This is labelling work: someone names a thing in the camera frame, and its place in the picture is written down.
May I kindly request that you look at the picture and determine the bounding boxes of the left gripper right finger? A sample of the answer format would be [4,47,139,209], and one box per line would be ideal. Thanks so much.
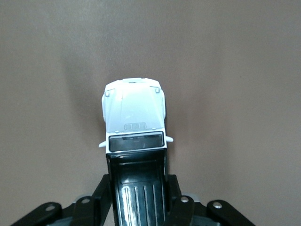
[164,173,196,226]

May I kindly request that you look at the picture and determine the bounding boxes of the white jeep toy black roof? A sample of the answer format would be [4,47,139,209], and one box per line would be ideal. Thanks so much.
[98,77,174,226]

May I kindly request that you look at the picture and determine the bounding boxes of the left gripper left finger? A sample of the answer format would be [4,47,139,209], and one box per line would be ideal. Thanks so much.
[71,173,114,226]

